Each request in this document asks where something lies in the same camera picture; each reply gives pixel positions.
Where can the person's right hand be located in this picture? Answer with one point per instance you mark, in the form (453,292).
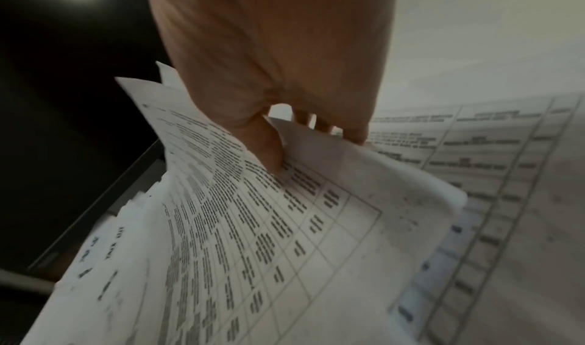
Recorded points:
(274,47)

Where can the white sheet with sparse text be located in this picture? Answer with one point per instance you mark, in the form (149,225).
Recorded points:
(105,264)

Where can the sheet with blue print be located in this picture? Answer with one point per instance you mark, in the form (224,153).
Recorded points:
(432,264)

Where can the curled white printed table sheet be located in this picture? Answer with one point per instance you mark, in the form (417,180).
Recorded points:
(320,246)

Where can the large flat printed table sheet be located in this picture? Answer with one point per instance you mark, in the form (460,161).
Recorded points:
(525,210)

